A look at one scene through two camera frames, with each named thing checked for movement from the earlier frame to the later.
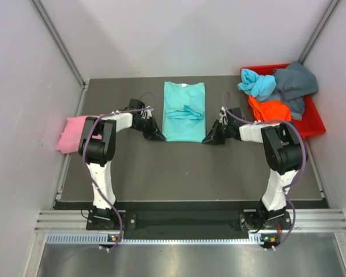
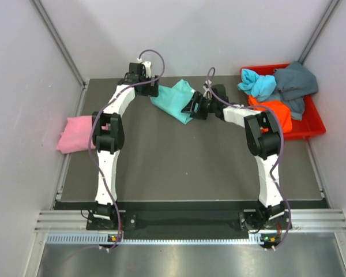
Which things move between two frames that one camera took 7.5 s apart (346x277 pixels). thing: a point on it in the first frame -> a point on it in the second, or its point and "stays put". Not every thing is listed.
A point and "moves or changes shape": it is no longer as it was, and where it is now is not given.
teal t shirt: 184,112 moves or changes shape
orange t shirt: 266,111 stays put
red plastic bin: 312,123 stays put
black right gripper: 213,136 -> 199,113
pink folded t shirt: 70,137 stays put
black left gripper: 157,135 -> 151,90
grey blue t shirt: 294,81 stays put
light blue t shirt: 254,84 stays put
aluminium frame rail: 75,221 stays put
